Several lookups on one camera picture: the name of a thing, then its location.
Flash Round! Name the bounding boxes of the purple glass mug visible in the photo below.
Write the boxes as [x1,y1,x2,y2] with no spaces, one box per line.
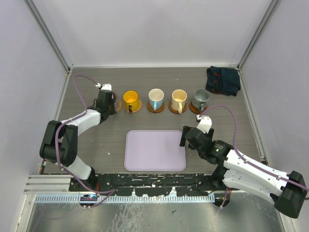
[113,91,118,101]

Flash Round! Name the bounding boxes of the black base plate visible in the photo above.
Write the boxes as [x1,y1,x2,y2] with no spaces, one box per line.
[69,173,232,197]

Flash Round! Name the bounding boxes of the cream mug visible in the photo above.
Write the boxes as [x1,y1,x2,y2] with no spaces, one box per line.
[171,89,187,114]

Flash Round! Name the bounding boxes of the dark blue folded cloth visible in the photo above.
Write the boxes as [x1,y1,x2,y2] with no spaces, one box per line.
[205,66,241,97]

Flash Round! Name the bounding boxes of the brown wooden coaster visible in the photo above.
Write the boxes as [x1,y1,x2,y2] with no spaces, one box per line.
[147,100,166,113]
[169,101,187,114]

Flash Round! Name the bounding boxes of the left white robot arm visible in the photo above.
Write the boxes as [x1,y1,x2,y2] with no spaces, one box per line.
[39,90,116,191]

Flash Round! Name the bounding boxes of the grey green mug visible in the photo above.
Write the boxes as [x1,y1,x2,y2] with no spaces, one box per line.
[192,89,210,112]

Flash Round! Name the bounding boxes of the lavender plastic tray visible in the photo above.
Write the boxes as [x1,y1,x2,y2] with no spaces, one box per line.
[124,130,186,172]

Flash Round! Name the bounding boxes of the yellow mug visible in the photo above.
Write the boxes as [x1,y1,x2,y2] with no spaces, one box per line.
[123,90,140,105]

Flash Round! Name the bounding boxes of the blue mug white inside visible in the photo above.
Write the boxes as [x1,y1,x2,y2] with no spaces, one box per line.
[148,88,164,111]

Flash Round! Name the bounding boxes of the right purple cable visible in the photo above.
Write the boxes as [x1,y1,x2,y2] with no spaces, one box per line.
[197,105,309,213]

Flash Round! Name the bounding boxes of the woven rattan coaster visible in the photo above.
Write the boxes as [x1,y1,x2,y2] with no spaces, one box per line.
[124,101,142,113]
[189,102,208,115]
[114,100,122,112]

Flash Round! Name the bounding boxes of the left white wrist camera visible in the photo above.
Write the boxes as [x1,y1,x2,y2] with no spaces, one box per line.
[96,83,112,91]

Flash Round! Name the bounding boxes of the purple cable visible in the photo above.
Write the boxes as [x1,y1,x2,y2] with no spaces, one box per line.
[197,105,309,213]
[55,74,116,209]

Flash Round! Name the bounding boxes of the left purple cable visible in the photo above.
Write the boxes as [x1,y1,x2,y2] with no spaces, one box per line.
[55,74,116,209]

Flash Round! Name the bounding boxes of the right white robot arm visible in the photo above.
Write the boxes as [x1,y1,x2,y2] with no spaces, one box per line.
[180,126,309,218]

